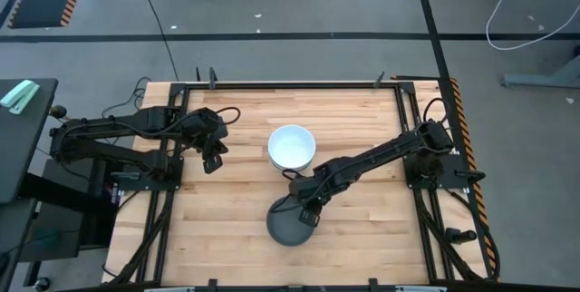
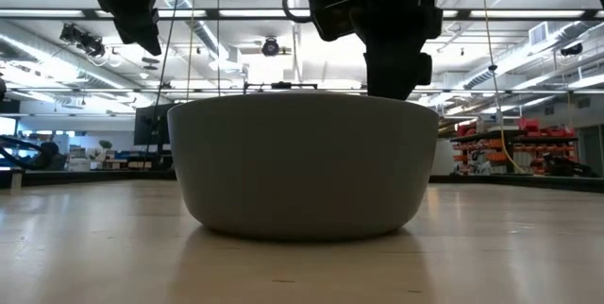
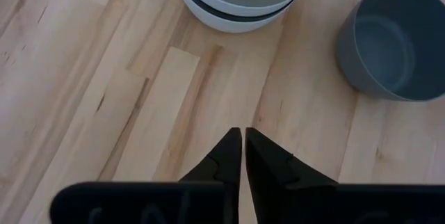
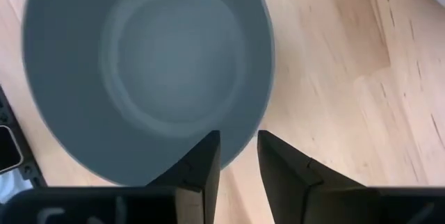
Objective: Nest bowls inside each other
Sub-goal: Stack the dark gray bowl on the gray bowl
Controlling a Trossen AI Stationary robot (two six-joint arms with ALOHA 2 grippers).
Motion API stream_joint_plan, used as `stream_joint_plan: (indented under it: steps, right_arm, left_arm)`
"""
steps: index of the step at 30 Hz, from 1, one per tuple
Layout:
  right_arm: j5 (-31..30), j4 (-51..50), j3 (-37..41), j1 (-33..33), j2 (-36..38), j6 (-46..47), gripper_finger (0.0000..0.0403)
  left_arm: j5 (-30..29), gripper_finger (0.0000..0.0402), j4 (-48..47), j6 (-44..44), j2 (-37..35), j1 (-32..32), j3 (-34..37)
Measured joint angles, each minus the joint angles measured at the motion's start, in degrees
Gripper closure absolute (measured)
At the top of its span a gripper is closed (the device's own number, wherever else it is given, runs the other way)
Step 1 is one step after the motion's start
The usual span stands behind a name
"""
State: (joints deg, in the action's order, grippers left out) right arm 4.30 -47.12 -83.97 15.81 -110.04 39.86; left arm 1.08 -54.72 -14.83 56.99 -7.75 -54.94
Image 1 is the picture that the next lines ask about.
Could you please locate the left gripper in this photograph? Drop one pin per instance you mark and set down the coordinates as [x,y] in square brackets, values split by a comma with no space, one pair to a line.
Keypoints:
[212,164]

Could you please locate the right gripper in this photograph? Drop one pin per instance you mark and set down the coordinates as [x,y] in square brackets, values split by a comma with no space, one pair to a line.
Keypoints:
[310,217]

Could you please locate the dark grey bowl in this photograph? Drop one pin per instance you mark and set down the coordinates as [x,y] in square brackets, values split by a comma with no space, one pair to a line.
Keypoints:
[268,226]

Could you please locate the large white bowl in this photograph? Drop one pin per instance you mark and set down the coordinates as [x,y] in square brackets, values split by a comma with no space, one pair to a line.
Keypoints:
[292,147]

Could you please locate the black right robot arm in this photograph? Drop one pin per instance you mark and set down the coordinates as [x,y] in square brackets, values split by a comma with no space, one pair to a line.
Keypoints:
[385,151]

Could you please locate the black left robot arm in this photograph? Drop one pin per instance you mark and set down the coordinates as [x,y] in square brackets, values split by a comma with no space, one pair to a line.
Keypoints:
[113,126]

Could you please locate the black clamp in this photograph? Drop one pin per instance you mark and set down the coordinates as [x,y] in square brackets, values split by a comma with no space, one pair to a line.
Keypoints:
[373,285]
[379,80]
[212,78]
[212,285]

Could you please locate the black round knob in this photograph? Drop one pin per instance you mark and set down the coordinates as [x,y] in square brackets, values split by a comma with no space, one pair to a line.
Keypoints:
[58,111]

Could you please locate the black equipment box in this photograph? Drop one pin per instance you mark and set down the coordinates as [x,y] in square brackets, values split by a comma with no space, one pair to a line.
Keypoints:
[68,219]

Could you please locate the orange black striped strip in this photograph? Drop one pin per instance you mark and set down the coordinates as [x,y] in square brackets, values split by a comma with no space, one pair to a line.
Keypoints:
[462,119]

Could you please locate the black side table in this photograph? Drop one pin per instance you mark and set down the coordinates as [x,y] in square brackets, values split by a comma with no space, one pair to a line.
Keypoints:
[20,147]

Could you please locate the mint green stapler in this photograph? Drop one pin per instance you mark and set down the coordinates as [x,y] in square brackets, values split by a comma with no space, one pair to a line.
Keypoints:
[19,96]

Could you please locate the black caster wheel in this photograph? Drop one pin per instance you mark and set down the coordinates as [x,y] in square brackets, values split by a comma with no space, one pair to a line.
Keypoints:
[43,284]

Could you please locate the grey desk foot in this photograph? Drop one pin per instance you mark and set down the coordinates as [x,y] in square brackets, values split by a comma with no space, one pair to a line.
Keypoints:
[539,79]

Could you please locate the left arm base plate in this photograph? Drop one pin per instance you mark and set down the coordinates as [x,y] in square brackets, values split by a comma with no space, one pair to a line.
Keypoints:
[149,185]

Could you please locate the black metal table frame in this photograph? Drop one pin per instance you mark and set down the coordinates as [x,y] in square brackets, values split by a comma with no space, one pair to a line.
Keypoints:
[294,86]

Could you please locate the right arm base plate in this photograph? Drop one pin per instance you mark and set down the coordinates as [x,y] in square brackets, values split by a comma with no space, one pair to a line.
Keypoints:
[435,178]

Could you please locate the black cylinder mount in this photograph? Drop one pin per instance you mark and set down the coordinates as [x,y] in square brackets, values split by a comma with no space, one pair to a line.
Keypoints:
[461,236]

